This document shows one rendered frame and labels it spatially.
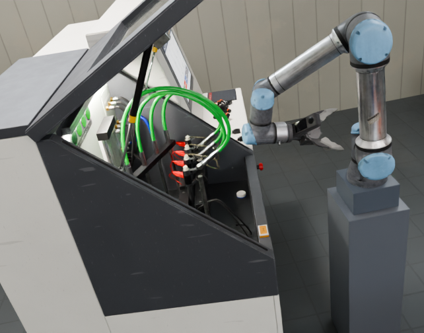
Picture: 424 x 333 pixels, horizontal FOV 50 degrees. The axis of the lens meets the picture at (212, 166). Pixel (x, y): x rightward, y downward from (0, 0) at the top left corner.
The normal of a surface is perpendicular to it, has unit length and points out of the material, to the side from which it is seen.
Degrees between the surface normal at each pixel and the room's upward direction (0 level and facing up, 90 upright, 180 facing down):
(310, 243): 0
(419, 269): 0
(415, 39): 90
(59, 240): 90
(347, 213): 0
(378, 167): 97
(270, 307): 90
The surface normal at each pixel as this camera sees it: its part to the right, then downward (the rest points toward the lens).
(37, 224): 0.02, 0.50
